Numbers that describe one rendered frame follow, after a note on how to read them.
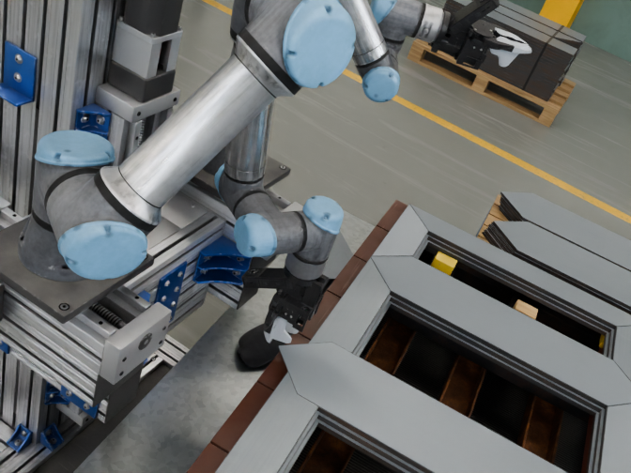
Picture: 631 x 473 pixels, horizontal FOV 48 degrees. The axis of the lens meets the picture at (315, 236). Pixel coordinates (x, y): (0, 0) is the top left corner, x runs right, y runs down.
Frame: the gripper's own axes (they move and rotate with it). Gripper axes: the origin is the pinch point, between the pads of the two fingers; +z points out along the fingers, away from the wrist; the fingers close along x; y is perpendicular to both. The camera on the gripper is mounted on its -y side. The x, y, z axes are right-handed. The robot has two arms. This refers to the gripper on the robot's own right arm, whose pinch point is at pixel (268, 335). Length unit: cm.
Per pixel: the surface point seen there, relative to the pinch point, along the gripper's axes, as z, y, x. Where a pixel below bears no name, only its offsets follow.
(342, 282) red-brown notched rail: 3.1, 5.2, 32.1
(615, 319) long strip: 1, 72, 71
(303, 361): 0.5, 9.3, -1.0
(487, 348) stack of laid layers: 2, 43, 34
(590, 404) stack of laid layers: 2, 69, 34
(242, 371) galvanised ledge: 17.7, -3.7, 4.0
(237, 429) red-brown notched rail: 3.1, 6.0, -22.2
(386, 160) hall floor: 86, -33, 259
